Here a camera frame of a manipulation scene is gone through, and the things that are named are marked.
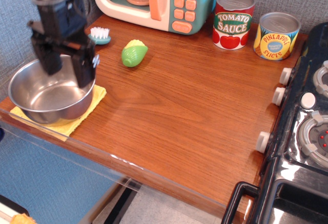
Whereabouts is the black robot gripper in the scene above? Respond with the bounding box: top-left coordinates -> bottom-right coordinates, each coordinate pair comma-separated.
28,0 -> 95,88

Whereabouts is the stainless steel pot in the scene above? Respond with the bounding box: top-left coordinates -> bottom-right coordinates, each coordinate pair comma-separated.
8,55 -> 95,126

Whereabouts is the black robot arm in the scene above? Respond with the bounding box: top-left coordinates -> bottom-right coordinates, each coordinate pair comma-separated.
28,0 -> 96,88

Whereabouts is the teal toy microwave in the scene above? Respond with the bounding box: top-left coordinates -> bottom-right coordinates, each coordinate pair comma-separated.
95,0 -> 215,35

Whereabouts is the teal dish brush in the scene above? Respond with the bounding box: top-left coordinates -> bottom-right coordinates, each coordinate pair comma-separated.
88,27 -> 111,45

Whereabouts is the green toy corn cob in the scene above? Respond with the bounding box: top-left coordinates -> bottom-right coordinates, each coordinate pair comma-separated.
121,39 -> 148,68

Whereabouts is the yellow folded cloth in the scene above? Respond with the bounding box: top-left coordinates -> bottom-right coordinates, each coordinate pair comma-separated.
10,85 -> 107,141

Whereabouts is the tomato sauce can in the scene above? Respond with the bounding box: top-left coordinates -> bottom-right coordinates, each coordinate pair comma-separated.
212,0 -> 255,50

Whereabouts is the pineapple slices can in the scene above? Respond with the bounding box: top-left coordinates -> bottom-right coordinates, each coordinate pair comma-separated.
253,12 -> 301,61

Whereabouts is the white stove knob bottom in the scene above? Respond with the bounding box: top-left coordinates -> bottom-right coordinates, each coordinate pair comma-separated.
256,131 -> 271,153

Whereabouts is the white stove knob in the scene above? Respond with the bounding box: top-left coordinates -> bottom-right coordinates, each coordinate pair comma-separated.
279,68 -> 293,86
256,131 -> 271,153
272,87 -> 285,106

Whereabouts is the white stove knob middle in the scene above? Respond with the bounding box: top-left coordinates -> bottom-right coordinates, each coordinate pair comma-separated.
272,87 -> 285,106

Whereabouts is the white stove knob top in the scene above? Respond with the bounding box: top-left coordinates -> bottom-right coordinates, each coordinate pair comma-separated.
279,68 -> 293,86

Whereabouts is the black toy stove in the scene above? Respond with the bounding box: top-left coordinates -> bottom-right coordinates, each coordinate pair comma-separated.
222,23 -> 327,223

